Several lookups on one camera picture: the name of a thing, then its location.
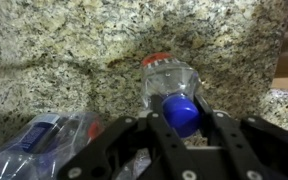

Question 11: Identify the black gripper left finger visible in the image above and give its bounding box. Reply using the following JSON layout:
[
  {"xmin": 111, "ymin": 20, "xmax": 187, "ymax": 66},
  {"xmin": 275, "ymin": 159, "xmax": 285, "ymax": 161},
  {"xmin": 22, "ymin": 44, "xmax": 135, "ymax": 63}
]
[{"xmin": 57, "ymin": 94, "xmax": 200, "ymax": 180}]

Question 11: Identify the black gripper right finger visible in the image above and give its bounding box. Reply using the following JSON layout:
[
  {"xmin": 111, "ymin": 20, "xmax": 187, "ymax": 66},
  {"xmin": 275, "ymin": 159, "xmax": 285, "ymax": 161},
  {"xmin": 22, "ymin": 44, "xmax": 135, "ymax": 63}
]
[{"xmin": 193, "ymin": 94, "xmax": 288, "ymax": 180}]

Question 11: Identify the plastic wrapped water bottle pack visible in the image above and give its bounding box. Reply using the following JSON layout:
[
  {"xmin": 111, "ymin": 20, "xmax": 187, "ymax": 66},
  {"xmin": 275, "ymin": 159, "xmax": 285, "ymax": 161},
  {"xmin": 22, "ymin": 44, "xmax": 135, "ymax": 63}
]
[{"xmin": 0, "ymin": 111, "xmax": 105, "ymax": 180}]

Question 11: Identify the Fiji water bottle blue cap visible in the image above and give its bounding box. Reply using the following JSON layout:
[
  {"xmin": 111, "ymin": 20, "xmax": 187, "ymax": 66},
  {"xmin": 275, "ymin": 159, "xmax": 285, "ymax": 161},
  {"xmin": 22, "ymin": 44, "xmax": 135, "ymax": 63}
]
[{"xmin": 140, "ymin": 51, "xmax": 202, "ymax": 139}]

